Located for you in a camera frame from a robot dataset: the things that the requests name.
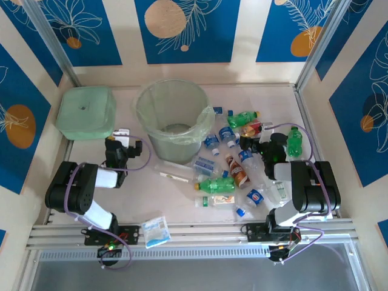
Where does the mesh wastebasket with plastic liner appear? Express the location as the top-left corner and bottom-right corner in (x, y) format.
(132, 79), (216, 146)

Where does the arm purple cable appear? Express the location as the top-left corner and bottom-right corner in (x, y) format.
(65, 135), (152, 270)
(266, 122), (331, 263)

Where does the grey wire mesh bin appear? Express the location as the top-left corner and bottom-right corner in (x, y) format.
(135, 79), (210, 166)

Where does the long clear bottle white label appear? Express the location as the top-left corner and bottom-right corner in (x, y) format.
(154, 162), (204, 184)

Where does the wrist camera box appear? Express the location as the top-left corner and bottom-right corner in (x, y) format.
(112, 127), (132, 146)
(258, 122), (274, 143)

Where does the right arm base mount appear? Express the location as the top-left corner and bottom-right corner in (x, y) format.
(241, 222), (303, 243)

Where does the clear bottle blue white label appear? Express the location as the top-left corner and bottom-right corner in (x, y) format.
(190, 156), (229, 180)

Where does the black controller board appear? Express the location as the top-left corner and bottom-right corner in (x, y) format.
(96, 244), (122, 267)
(268, 233), (301, 264)

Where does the aluminium frame post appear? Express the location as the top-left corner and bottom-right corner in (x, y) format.
(294, 0), (352, 92)
(22, 0), (82, 89)

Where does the aluminium side rail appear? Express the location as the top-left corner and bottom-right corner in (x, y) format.
(293, 86), (340, 219)

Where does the clear bottle round blue logo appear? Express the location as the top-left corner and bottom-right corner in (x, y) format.
(235, 189), (265, 218)
(238, 149), (267, 179)

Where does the clear bottle green orange label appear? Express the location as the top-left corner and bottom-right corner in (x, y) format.
(194, 195), (236, 209)

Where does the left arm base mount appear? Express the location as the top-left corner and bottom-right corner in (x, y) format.
(81, 224), (141, 247)

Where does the aluminium frame rail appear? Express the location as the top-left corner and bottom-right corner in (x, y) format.
(25, 219), (360, 251)

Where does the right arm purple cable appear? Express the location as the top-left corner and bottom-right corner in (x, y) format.
(266, 122), (331, 263)

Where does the clear bottle blue cap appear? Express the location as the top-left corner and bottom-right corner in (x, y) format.
(212, 105), (235, 122)

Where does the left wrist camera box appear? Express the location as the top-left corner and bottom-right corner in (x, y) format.
(112, 127), (132, 146)

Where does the small water bottle blue label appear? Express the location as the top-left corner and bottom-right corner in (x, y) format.
(203, 134), (221, 157)
(218, 125), (241, 149)

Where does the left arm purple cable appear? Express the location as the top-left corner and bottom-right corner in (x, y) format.
(65, 135), (152, 270)

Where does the brown chocolate drink bottle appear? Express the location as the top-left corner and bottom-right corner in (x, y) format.
(224, 153), (251, 189)

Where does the red label drink bottle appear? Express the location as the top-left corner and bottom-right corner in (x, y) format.
(241, 120), (272, 138)

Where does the slotted grey cable duct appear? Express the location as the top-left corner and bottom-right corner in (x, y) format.
(38, 247), (355, 262)

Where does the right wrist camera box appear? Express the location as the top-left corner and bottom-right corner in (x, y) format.
(258, 122), (274, 143)

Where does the white blue sachet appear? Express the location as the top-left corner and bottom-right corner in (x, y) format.
(141, 215), (172, 250)

